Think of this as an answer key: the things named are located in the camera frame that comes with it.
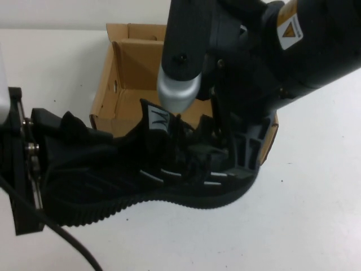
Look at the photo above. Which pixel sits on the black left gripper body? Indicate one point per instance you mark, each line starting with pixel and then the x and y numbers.
pixel 25 175

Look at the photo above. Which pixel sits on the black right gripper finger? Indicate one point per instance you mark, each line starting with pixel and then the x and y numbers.
pixel 251 146
pixel 206 155

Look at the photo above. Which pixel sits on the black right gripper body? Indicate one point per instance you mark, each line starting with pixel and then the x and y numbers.
pixel 242 70

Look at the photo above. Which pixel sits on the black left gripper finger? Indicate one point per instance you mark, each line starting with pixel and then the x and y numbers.
pixel 46 121
pixel 65 152

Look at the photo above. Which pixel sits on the black knit sneaker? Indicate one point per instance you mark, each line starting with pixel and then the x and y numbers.
pixel 158 197

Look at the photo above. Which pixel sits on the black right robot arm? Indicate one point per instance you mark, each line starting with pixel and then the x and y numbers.
pixel 332 42

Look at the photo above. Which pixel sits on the brown cardboard shoe box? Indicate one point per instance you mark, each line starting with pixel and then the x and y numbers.
pixel 132 76

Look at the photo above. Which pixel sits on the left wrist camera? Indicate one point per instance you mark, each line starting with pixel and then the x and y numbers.
pixel 3 93

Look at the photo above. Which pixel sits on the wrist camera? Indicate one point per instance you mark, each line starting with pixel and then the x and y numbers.
pixel 3 93
pixel 180 93

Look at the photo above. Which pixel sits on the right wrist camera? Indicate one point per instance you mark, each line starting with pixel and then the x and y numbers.
pixel 180 93

